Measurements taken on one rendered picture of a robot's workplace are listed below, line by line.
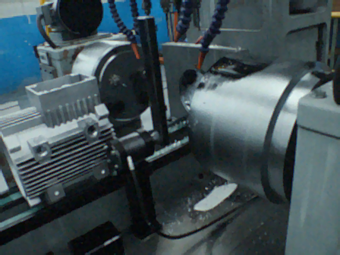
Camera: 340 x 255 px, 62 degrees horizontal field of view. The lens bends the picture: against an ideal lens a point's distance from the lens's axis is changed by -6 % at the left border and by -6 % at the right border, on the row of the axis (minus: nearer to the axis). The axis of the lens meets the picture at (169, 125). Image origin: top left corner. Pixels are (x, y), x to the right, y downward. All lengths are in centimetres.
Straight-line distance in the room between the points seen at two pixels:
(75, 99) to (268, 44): 49
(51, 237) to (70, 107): 27
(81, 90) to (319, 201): 45
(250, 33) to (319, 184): 53
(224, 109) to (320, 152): 18
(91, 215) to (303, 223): 44
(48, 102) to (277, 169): 41
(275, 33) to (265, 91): 35
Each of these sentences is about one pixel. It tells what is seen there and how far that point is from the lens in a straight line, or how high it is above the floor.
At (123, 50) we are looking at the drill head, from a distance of 92.
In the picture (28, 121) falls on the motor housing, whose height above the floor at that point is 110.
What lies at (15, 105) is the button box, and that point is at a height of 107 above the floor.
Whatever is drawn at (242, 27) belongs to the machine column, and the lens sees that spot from 85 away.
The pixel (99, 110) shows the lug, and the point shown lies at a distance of 60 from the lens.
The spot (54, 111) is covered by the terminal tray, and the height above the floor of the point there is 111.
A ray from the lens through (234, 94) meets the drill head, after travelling 47.
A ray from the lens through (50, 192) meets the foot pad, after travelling 58.
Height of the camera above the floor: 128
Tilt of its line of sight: 24 degrees down
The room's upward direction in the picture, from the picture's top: 7 degrees counter-clockwise
